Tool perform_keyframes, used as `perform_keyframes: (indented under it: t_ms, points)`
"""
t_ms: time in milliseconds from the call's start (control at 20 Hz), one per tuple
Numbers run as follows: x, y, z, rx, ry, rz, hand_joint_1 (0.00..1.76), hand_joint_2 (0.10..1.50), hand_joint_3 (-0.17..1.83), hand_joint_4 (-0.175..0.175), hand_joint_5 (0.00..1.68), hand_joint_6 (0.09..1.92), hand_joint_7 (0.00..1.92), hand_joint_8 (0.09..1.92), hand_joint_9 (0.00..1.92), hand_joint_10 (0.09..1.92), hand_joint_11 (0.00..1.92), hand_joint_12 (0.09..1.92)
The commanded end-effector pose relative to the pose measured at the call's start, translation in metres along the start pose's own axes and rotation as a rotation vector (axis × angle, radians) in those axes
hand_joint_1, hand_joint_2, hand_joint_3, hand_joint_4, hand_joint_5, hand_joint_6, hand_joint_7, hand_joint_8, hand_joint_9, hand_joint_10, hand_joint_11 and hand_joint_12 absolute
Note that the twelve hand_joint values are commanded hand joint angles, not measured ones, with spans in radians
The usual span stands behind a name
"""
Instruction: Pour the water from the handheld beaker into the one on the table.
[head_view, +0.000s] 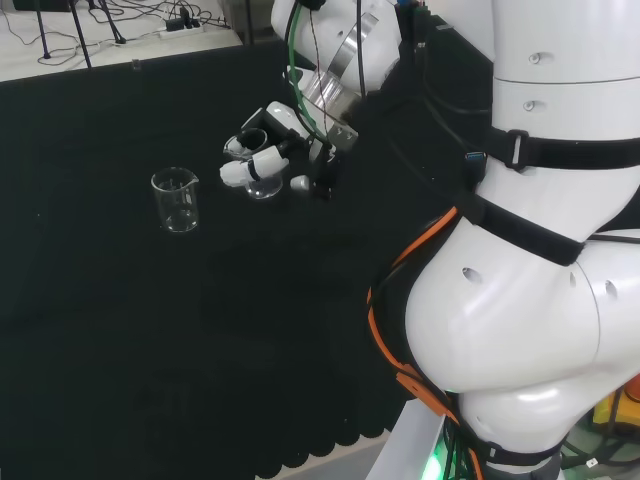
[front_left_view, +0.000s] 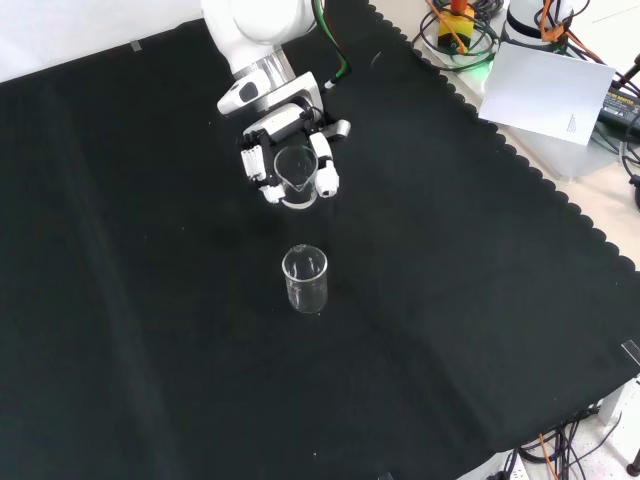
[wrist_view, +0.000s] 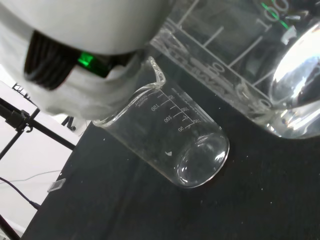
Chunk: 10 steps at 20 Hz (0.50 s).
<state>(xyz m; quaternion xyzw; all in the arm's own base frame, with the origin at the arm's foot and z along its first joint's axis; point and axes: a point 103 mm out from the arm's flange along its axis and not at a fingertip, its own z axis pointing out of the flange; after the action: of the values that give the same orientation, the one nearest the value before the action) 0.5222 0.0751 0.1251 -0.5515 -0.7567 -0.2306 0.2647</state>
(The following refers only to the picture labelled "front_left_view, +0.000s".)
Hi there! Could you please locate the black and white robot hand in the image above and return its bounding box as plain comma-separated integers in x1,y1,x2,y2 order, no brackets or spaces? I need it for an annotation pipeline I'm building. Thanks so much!
239,102,352,205

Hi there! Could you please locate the small clear glass beaker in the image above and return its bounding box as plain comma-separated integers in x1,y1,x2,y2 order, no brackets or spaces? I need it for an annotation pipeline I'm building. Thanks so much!
273,145,318,210

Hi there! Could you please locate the tall clear glass beaker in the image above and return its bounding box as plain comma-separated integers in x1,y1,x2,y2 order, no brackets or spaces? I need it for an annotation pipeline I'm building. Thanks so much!
281,244,330,315

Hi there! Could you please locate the black bench cloth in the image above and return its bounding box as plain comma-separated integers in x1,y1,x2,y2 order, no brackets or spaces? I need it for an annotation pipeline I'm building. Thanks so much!
0,0,640,480

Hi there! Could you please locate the yellow stop button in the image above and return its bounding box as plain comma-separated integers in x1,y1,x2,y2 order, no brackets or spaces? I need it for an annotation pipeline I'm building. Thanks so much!
437,0,476,54

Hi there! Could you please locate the pale board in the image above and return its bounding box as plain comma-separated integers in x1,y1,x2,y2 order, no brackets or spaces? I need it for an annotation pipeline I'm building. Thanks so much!
477,40,617,147

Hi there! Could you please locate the black power adapter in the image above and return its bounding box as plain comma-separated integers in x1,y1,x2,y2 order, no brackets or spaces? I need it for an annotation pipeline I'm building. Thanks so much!
597,84,640,132

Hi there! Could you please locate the white power strip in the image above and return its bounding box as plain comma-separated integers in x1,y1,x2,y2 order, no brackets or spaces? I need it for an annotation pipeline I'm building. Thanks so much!
492,448,527,480

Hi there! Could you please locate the white wrist camera shell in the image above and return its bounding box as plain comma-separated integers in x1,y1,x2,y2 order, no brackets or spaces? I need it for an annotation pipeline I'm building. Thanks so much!
216,78,262,116

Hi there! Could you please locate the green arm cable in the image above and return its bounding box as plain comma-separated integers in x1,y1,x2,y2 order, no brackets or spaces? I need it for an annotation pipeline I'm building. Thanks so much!
310,0,354,81

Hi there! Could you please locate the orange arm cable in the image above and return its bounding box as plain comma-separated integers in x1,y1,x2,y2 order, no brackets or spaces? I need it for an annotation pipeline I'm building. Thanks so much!
428,0,471,55

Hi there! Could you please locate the orange base cable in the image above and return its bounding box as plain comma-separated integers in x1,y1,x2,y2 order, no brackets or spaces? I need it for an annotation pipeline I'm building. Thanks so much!
538,0,609,64

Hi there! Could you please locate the grey base plate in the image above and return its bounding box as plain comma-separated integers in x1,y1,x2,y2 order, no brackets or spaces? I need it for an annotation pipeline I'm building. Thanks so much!
499,122,621,182

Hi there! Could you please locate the orange floor cable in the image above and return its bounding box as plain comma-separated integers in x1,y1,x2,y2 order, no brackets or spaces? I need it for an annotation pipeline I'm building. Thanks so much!
537,432,557,480

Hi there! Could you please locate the black floor cable bundle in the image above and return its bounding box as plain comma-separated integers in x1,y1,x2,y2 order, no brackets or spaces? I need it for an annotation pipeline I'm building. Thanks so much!
517,407,626,480

